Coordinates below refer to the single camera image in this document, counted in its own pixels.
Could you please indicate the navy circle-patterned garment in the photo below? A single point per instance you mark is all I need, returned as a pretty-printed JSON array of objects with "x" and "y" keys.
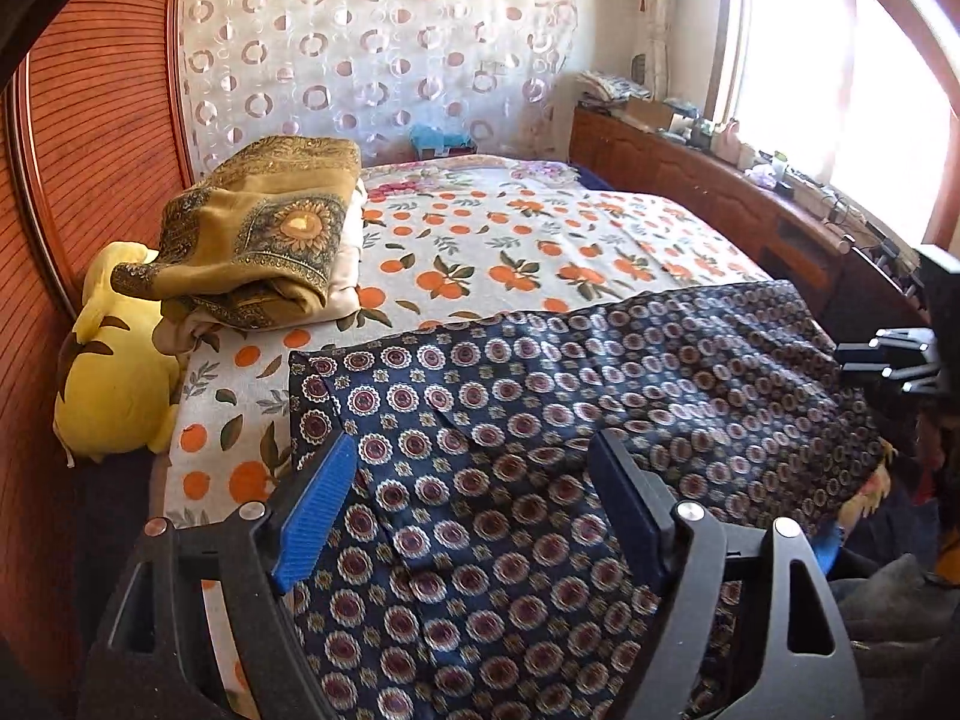
[{"x": 562, "y": 405}]

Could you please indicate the pale pink bottle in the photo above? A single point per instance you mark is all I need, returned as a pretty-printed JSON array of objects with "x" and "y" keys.
[{"x": 725, "y": 139}]

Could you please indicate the blue toy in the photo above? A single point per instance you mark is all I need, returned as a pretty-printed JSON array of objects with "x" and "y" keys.
[{"x": 439, "y": 141}]

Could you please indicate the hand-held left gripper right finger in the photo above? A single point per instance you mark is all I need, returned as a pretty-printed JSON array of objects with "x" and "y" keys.
[{"x": 630, "y": 510}]

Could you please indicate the wooden slatted wardrobe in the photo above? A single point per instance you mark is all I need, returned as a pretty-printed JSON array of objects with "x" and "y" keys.
[{"x": 90, "y": 127}]

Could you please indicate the yellow plush toy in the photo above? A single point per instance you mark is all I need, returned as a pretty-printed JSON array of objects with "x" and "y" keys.
[{"x": 112, "y": 390}]

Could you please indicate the wooden framed window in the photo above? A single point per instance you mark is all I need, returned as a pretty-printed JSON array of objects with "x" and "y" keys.
[{"x": 862, "y": 90}]

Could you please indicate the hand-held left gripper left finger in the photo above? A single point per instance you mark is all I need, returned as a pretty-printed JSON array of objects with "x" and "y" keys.
[{"x": 315, "y": 517}]

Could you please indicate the stack of folded cloths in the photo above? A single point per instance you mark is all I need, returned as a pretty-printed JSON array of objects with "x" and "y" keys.
[{"x": 611, "y": 86}]

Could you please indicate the floral blanket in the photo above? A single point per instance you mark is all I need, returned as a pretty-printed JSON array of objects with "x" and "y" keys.
[{"x": 450, "y": 176}]

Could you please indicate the white window curtain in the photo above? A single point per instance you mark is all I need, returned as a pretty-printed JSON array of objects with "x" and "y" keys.
[{"x": 656, "y": 15}]

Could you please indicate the mustard patterned folded cloth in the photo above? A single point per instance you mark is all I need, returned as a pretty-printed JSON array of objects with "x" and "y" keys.
[{"x": 262, "y": 225}]

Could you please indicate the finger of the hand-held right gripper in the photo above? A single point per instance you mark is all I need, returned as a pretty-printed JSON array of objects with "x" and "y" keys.
[
  {"x": 904, "y": 337},
  {"x": 885, "y": 361}
]

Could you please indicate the dark grey cloth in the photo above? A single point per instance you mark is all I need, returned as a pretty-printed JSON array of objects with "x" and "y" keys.
[{"x": 900, "y": 615}]

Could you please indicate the sheer circle-patterned curtain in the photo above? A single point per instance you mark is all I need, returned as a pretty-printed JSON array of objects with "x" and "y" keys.
[{"x": 375, "y": 52}]

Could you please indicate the orange fruit print sheet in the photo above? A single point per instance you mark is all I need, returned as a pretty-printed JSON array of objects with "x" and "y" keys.
[{"x": 525, "y": 240}]

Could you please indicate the navy bed sheet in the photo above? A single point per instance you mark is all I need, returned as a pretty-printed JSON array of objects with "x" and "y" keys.
[{"x": 596, "y": 178}]

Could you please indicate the long wooden cabinet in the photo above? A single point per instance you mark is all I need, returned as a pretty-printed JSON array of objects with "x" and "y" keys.
[{"x": 712, "y": 187}]

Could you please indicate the crumpled white tissue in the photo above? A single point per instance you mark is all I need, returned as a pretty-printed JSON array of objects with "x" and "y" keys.
[{"x": 763, "y": 175}]

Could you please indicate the cardboard box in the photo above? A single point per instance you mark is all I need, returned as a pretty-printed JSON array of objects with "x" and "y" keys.
[{"x": 649, "y": 112}]

